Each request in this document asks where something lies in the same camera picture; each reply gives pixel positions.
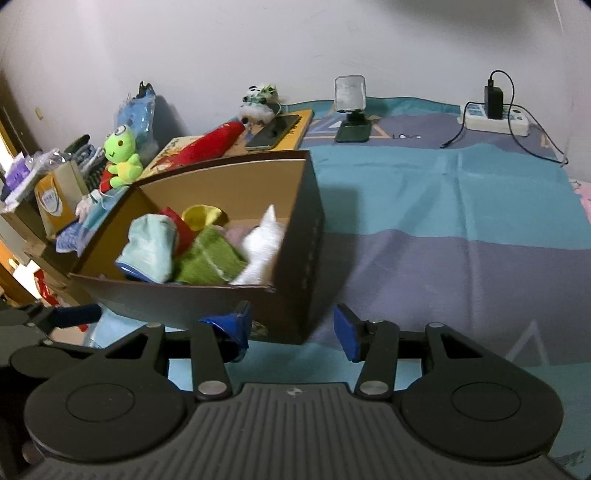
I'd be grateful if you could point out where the pink folded cloth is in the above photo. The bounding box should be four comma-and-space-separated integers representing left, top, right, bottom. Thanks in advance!
570, 179, 591, 223

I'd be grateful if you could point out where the blue plastic bag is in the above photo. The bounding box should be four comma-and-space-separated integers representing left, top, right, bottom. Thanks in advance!
114, 81, 158, 164

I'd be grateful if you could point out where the white plush toy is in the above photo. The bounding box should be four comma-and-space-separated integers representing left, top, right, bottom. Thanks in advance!
231, 205, 286, 286

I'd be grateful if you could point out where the teal and grey bed sheet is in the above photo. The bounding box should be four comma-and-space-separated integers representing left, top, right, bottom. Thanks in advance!
85, 95, 591, 467

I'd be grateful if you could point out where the brown cardboard storage box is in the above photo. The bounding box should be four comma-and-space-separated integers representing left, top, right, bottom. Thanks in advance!
70, 150, 325, 344

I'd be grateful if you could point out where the white power strip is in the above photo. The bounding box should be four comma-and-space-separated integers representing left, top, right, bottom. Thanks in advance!
457, 102, 532, 138

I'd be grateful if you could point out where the green frog plush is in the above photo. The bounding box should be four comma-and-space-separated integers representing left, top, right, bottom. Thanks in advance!
99, 125, 143, 193

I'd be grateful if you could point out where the green and mint towel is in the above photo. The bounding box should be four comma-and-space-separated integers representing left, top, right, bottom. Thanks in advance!
115, 214, 247, 286

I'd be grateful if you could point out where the black smartphone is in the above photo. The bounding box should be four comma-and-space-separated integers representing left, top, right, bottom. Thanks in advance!
245, 114, 300, 151

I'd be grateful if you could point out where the red cylindrical pillow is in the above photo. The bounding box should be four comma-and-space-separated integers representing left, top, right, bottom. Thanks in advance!
171, 121, 245, 168

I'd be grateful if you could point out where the yellow book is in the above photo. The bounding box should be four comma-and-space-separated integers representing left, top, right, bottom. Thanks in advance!
140, 109, 314, 180

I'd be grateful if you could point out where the phone stand with mirror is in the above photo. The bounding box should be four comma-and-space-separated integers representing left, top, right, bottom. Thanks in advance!
334, 75, 372, 143

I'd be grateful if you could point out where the panda plush toy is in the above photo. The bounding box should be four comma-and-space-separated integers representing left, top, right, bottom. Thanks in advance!
238, 84, 281, 125

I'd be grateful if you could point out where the small yellow paper bag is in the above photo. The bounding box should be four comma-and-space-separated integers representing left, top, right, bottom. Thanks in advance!
34, 161, 89, 240

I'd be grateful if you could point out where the black charger with cable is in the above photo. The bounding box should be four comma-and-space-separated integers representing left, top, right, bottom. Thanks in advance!
440, 69, 570, 167

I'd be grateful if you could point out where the red plush toy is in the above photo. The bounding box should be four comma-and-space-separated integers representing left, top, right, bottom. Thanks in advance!
159, 207, 197, 256

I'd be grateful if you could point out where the yellow plush toy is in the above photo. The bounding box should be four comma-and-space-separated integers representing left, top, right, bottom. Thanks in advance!
181, 204, 228, 232

